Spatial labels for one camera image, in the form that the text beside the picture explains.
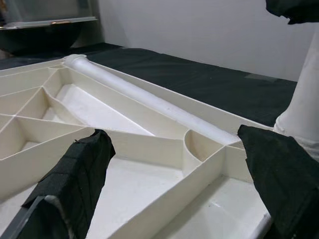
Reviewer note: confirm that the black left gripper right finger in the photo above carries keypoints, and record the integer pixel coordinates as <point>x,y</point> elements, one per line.
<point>286,186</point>

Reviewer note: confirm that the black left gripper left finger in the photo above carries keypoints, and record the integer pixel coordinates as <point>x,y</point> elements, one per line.
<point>74,179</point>

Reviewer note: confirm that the white plastic table top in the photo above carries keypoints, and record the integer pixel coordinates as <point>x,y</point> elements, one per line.
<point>139,189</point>

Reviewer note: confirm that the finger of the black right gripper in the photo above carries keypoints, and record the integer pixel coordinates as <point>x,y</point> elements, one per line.
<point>299,10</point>

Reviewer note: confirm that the clear plastic container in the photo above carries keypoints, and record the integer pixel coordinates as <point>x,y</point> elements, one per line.
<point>37,10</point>

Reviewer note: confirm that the black table cloth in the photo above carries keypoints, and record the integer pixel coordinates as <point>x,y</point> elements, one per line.
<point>199,74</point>

